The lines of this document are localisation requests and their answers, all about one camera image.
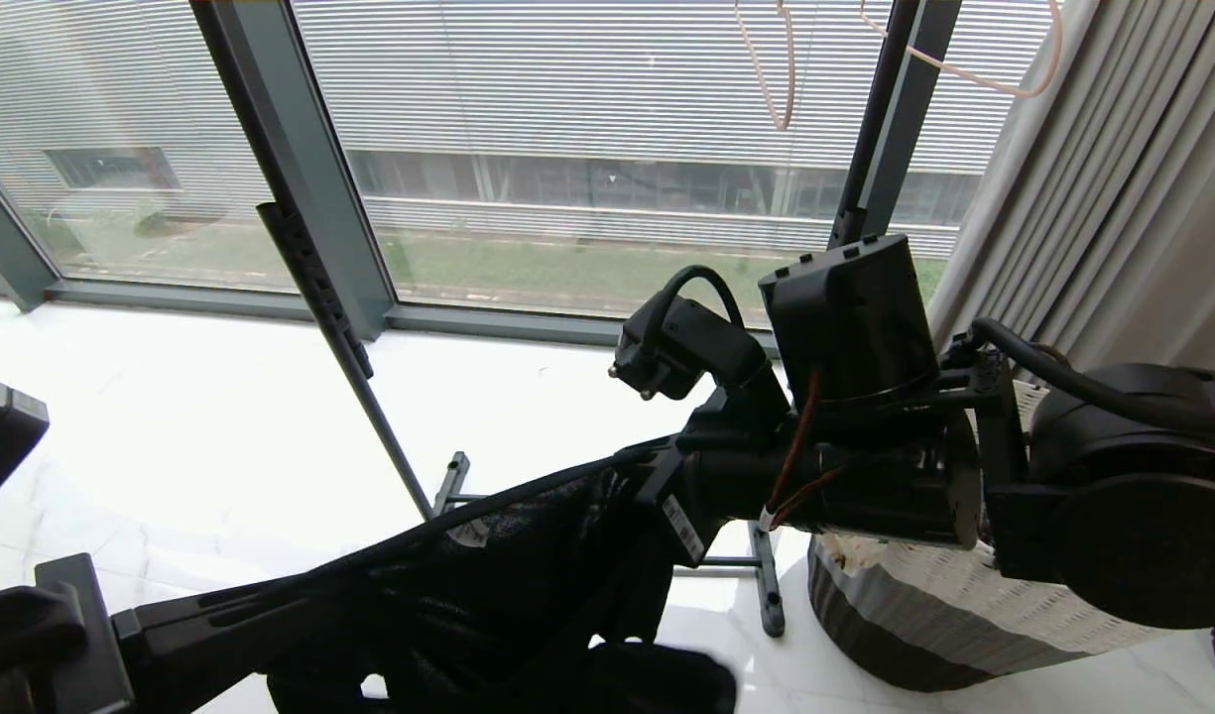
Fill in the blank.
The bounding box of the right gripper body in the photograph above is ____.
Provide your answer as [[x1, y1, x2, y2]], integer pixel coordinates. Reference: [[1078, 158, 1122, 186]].
[[632, 392, 985, 568]]

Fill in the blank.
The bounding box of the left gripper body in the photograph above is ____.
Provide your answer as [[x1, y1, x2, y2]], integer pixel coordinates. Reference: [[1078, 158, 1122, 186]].
[[0, 553, 140, 714]]

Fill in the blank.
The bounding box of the black garment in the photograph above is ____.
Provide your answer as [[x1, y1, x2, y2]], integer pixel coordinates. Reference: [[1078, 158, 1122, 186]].
[[265, 451, 737, 714]]

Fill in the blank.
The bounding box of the pink clothes hanger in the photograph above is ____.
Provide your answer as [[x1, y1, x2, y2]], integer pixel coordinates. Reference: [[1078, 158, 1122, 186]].
[[734, 0, 797, 133], [858, 0, 1063, 99]]

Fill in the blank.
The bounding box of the white laundry basket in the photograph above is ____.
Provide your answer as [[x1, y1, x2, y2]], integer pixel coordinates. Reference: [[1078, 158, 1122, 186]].
[[807, 380, 1178, 693]]

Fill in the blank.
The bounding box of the black clothes rack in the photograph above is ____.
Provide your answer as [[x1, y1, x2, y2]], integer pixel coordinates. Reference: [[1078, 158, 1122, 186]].
[[195, 0, 940, 639]]

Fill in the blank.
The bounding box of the beige curtain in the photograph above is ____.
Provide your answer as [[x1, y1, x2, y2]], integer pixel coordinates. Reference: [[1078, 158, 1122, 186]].
[[924, 0, 1215, 376]]

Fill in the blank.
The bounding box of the window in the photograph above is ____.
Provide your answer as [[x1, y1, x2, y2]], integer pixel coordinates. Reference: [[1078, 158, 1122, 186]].
[[0, 0, 1059, 348]]

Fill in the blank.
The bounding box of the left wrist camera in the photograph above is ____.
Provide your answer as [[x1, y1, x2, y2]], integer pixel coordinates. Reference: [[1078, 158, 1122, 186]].
[[0, 372, 51, 517]]

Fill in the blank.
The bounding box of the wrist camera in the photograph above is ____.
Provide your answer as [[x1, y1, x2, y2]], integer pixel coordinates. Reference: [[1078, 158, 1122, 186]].
[[0, 372, 51, 517], [607, 290, 789, 437]]

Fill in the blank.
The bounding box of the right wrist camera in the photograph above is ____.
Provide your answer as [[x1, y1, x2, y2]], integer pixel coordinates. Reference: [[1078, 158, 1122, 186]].
[[607, 290, 789, 437]]

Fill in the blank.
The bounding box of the black cable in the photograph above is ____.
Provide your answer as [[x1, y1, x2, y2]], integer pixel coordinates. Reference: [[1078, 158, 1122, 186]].
[[645, 265, 1215, 434]]

